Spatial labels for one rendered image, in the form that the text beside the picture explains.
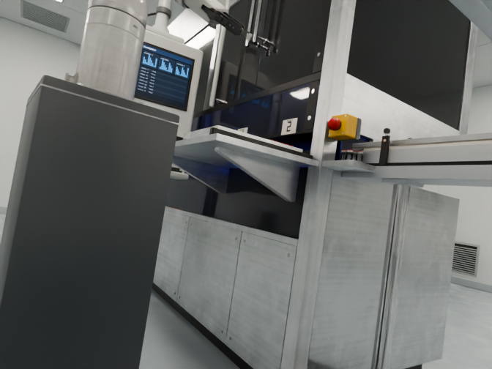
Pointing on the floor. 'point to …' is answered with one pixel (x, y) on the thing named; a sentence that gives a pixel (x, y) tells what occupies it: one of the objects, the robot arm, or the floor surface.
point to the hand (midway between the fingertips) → (235, 26)
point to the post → (318, 188)
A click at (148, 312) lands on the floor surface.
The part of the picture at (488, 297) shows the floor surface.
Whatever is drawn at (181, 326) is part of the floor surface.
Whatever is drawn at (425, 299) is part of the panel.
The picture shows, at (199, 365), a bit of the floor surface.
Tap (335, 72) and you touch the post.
